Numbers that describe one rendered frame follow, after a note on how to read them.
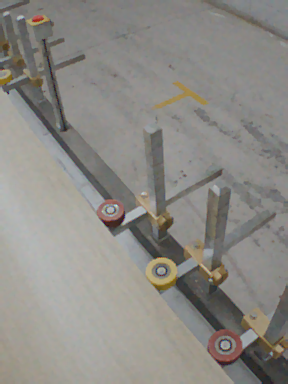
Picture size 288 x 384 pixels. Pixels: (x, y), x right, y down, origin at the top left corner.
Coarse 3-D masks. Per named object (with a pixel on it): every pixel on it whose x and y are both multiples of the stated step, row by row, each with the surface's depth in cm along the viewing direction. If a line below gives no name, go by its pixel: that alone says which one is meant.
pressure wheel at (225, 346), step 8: (216, 336) 89; (224, 336) 90; (232, 336) 89; (208, 344) 88; (216, 344) 88; (224, 344) 88; (232, 344) 88; (240, 344) 88; (216, 352) 87; (224, 352) 87; (232, 352) 87; (240, 352) 87; (216, 360) 87; (224, 360) 86; (232, 360) 86
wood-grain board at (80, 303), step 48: (0, 96) 159; (0, 144) 138; (0, 192) 122; (48, 192) 122; (0, 240) 110; (48, 240) 110; (96, 240) 109; (0, 288) 100; (48, 288) 100; (96, 288) 99; (144, 288) 99; (0, 336) 91; (48, 336) 91; (96, 336) 91; (144, 336) 91; (192, 336) 90
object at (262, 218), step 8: (256, 216) 119; (264, 216) 119; (272, 216) 120; (248, 224) 117; (256, 224) 117; (264, 224) 120; (232, 232) 116; (240, 232) 116; (248, 232) 116; (224, 240) 114; (232, 240) 114; (240, 240) 116; (224, 248) 113; (184, 264) 109; (192, 264) 109; (184, 272) 108; (192, 272) 110
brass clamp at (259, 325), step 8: (256, 312) 101; (248, 320) 100; (256, 320) 100; (264, 320) 100; (248, 328) 101; (256, 328) 98; (264, 328) 98; (264, 344) 97; (272, 344) 95; (280, 344) 95; (272, 352) 95; (280, 352) 94
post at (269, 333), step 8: (280, 304) 83; (280, 312) 84; (272, 320) 89; (280, 320) 86; (272, 328) 91; (280, 328) 87; (264, 336) 97; (272, 336) 93; (280, 336) 93; (264, 352) 101
